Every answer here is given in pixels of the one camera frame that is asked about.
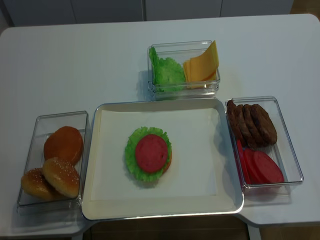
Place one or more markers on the red tomato slices stack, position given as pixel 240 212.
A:
pixel 257 167

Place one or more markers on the clear bun container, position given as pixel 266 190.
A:
pixel 46 125

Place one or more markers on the white metal serving tray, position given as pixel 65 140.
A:
pixel 228 198

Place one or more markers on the brown meat patty stack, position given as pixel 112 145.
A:
pixel 255 126

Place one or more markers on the clear lettuce cheese container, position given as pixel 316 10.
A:
pixel 181 52

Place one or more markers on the sesame bun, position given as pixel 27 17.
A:
pixel 34 184
pixel 62 176

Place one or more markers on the red tomato slice on burger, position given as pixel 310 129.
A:
pixel 151 153

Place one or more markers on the bottom bun under lettuce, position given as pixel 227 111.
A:
pixel 168 160

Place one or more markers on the sesame bun top left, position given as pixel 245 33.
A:
pixel 34 184

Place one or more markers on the smooth brown bun half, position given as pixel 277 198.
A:
pixel 66 143

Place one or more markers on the white paper tray liner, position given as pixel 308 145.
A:
pixel 191 133

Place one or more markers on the green lettuce pile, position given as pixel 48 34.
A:
pixel 166 70

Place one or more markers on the clear patty tomato container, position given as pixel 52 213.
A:
pixel 282 153

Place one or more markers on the yellow cheese slices stack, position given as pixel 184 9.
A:
pixel 203 67

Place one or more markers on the sesame bun top front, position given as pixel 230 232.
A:
pixel 62 176

